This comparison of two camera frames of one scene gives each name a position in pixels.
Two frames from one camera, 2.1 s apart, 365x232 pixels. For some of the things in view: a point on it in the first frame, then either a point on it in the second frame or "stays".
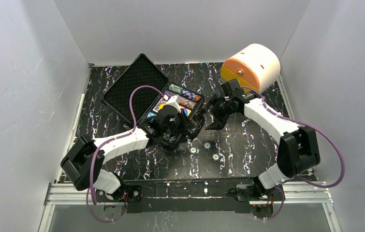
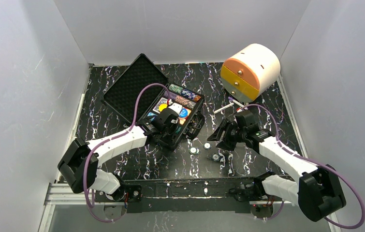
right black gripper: x=220 y=108 to x=228 y=136
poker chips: x=207 y=145 stays
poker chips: x=215 y=157 stays
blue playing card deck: x=161 y=101 stays
